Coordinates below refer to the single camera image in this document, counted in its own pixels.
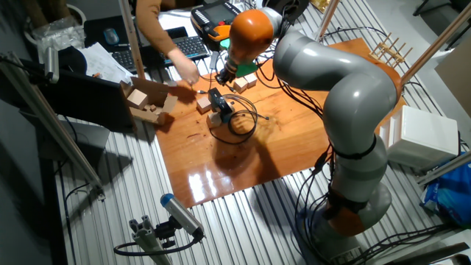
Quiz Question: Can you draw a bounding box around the black docking station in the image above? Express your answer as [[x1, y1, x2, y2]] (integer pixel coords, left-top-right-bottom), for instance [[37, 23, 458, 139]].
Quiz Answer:
[[208, 87, 233, 124]]

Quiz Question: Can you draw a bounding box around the black filament spool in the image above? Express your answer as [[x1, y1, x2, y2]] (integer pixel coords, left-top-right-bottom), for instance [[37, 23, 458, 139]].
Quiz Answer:
[[264, 0, 311, 23]]

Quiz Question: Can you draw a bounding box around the white box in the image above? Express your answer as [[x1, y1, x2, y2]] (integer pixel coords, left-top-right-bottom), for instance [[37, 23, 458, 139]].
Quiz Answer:
[[378, 105, 460, 172]]

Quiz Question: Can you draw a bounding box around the black coiled cable bundle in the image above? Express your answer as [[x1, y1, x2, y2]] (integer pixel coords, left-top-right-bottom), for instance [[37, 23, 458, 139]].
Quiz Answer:
[[208, 93, 270, 146]]

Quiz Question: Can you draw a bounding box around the blue plastic bag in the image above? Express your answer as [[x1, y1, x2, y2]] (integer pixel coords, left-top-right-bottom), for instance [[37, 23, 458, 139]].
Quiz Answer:
[[420, 152, 471, 227]]

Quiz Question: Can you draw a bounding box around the orange and black teach pendant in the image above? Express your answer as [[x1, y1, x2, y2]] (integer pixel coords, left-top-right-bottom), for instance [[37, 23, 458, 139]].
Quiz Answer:
[[190, 1, 246, 52]]

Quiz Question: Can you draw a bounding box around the silver camera with blue cap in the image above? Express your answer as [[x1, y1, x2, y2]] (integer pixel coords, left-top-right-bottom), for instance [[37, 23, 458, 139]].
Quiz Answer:
[[160, 193, 205, 240]]

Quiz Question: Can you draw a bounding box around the black keyboard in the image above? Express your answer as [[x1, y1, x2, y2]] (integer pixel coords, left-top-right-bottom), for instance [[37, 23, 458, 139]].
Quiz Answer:
[[111, 35, 210, 74]]

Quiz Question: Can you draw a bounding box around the black camera cable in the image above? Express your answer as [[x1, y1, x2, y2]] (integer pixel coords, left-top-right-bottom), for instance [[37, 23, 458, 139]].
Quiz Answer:
[[113, 235, 202, 257]]

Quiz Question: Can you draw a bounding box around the white round bin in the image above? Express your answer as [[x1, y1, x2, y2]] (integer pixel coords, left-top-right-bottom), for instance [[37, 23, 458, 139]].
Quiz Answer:
[[24, 3, 88, 49]]

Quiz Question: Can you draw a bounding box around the grey computer mouse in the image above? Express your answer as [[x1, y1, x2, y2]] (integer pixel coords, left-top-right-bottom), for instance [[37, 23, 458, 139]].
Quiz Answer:
[[103, 27, 121, 46]]

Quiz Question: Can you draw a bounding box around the brown cardboard sheet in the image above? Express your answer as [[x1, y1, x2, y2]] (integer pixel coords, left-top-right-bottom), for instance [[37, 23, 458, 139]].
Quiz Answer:
[[434, 36, 471, 119]]

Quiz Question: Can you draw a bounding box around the black smartphone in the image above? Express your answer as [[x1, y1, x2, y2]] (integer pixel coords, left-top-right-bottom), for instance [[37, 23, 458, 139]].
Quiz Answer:
[[165, 26, 189, 40]]

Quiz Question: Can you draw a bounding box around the wooden peg rack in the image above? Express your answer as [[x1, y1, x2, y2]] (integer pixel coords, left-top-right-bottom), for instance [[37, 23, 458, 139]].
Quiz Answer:
[[369, 32, 414, 74]]

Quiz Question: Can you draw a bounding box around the black mouse pad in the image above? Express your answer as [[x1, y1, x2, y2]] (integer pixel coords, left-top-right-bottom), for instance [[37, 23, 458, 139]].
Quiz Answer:
[[83, 15, 130, 51]]

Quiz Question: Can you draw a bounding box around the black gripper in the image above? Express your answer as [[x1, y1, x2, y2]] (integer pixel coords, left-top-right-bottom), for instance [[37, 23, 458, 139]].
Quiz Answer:
[[215, 67, 237, 87]]

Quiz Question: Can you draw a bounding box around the black monitor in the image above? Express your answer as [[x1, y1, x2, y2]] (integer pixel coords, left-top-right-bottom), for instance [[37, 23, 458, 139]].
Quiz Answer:
[[20, 58, 138, 134]]

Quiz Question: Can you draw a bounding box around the green wrist mount plate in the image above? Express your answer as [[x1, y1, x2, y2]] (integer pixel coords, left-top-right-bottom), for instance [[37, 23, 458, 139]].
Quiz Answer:
[[219, 38, 258, 78]]

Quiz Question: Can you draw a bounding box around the person's hand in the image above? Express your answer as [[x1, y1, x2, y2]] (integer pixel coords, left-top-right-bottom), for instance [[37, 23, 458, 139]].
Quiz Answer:
[[167, 47, 201, 85]]

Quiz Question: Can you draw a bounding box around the white paper stack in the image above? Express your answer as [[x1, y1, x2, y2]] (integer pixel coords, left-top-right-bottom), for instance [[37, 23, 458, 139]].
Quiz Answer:
[[79, 42, 133, 84]]

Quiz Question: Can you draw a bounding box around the torn cardboard box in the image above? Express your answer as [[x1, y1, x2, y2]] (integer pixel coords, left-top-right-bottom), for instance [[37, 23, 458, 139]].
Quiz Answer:
[[119, 76, 180, 127]]

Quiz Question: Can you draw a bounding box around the black cap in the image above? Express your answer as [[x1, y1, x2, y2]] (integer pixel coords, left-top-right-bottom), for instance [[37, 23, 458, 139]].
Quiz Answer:
[[58, 46, 88, 74]]

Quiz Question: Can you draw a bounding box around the aluminium frame bar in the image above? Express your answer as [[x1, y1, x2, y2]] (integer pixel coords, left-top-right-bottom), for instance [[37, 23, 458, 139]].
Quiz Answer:
[[417, 150, 471, 187], [0, 51, 106, 202]]

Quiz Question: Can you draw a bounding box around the white desk sheet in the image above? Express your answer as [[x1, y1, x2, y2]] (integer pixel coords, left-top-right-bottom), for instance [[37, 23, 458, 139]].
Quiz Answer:
[[136, 7, 202, 47]]

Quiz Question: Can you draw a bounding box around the varnished wooden board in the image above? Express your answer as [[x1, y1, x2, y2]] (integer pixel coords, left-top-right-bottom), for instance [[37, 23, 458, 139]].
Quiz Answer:
[[154, 38, 408, 209]]

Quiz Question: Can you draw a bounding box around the clear plastic bag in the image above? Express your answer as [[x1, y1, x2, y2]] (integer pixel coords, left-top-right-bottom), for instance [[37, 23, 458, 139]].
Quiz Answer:
[[32, 16, 86, 62]]

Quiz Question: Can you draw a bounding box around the light frame post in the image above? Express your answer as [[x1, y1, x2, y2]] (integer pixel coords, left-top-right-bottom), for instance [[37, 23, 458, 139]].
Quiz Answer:
[[118, 0, 146, 80], [400, 1, 471, 85], [314, 0, 340, 40]]

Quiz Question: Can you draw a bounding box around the aluminium profile stub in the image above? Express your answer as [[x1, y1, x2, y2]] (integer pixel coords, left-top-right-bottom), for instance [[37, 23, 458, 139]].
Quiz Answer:
[[128, 215, 174, 265]]

